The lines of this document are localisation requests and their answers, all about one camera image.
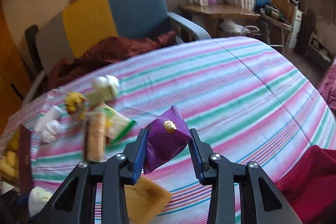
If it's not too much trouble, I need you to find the green white medicine box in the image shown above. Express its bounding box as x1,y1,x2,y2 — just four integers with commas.
86,83,119,106

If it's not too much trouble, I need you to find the gold metal tin box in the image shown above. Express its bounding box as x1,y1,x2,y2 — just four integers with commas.
18,125,34,194

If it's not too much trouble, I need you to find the purple snack packet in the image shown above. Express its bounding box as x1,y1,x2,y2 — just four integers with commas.
143,105,192,174

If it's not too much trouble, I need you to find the blue bag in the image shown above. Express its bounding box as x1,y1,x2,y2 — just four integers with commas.
254,0,272,14

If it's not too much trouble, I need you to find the red cloth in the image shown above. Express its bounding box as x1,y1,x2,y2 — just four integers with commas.
276,145,336,223

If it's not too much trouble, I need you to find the wooden desk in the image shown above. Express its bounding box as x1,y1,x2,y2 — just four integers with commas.
179,4,260,38

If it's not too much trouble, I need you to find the tan sponge cake front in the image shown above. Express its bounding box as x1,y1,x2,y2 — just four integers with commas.
124,176,172,224

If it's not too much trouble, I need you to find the yellow ball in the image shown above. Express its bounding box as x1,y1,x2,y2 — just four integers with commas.
64,92,87,121

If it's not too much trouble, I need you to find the white plastic lump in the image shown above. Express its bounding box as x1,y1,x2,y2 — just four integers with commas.
41,120,62,143

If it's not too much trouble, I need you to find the blue yellow grey chair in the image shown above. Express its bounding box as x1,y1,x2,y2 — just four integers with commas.
24,0,212,75

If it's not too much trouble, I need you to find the dark red quilted blanket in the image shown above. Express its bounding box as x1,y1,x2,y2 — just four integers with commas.
46,31,176,91

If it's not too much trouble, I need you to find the Weidan cracker packet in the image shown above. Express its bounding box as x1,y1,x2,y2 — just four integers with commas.
94,103,137,145

